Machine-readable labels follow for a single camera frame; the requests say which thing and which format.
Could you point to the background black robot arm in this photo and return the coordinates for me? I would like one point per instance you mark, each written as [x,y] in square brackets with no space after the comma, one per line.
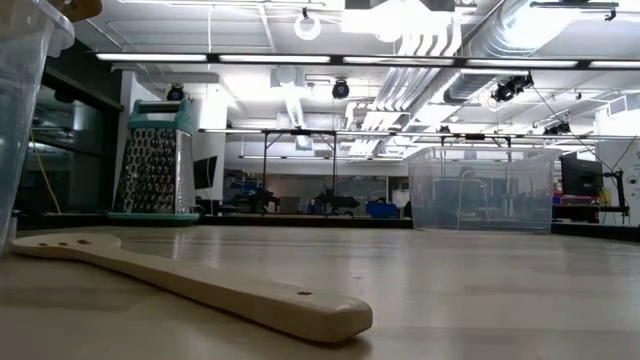
[335,202]
[255,200]

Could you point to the blue plastic crate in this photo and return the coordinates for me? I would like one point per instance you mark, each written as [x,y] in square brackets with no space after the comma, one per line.
[382,209]

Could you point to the black computer monitor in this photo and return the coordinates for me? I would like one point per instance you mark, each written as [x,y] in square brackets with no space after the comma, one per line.
[580,175]
[205,172]

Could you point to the overhead LED light bar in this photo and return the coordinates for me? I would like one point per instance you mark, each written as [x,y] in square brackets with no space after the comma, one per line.
[275,58]

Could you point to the slotted wooden spatula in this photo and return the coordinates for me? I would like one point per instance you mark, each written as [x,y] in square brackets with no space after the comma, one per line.
[200,285]

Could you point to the teal metal box grater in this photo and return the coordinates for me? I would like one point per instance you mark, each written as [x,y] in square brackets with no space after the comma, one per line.
[155,170]

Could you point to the clear plastic storage bin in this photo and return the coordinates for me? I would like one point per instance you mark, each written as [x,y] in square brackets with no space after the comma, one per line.
[20,125]
[545,200]

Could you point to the black metal table frame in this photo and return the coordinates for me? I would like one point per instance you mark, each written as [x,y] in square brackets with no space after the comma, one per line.
[300,220]

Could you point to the background black table frame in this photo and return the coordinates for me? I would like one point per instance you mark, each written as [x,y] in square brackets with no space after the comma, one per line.
[300,131]

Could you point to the black round ceiling camera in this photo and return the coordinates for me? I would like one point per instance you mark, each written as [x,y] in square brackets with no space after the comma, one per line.
[175,93]
[341,89]

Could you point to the black ceiling camera rig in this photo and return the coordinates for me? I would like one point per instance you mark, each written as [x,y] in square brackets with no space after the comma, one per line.
[510,89]

